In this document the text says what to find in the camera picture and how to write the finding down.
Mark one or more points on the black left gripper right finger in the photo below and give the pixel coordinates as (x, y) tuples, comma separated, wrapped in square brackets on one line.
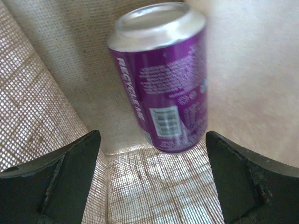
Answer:
[(252, 188)]

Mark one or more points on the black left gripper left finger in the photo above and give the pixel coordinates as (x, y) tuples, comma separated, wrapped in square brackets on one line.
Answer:
[(53, 188)]

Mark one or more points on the purple fanta can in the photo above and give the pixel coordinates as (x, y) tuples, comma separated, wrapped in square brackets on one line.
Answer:
[(160, 54)]

